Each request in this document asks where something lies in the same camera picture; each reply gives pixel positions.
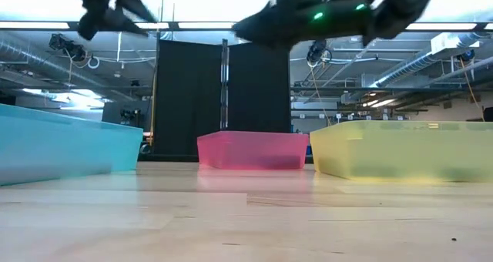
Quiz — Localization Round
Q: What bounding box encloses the black ceiling-hung device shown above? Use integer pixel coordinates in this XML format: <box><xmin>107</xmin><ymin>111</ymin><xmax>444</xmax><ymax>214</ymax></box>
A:
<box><xmin>49</xmin><ymin>32</ymin><xmax>89</xmax><ymax>62</ymax></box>
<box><xmin>306</xmin><ymin>38</ymin><xmax>333</xmax><ymax>65</ymax></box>

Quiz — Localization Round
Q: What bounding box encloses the white ceiling duct box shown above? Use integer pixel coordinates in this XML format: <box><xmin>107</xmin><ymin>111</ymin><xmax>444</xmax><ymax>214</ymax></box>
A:
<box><xmin>430</xmin><ymin>32</ymin><xmax>481</xmax><ymax>55</ymax></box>

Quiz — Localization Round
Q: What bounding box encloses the teal translucent plastic bin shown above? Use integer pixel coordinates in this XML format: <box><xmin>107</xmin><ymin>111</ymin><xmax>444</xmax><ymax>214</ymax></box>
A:
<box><xmin>0</xmin><ymin>102</ymin><xmax>144</xmax><ymax>186</ymax></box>

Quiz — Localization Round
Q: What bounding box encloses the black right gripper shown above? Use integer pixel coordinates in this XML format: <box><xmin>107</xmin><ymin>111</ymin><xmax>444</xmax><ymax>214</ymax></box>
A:
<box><xmin>232</xmin><ymin>0</ymin><xmax>310</xmax><ymax>50</ymax></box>

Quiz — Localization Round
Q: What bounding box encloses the red translucent plastic bin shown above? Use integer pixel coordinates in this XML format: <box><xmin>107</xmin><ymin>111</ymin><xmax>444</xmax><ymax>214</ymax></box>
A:
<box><xmin>196</xmin><ymin>130</ymin><xmax>310</xmax><ymax>171</ymax></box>

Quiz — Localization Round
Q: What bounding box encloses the yellow translucent plastic bin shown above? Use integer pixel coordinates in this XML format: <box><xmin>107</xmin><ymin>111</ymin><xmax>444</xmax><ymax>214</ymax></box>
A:
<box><xmin>309</xmin><ymin>119</ymin><xmax>493</xmax><ymax>184</ymax></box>

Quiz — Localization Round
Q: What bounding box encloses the silver spiral ceiling duct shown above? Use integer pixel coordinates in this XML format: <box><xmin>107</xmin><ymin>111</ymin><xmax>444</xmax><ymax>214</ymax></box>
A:
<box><xmin>375</xmin><ymin>49</ymin><xmax>440</xmax><ymax>88</ymax></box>

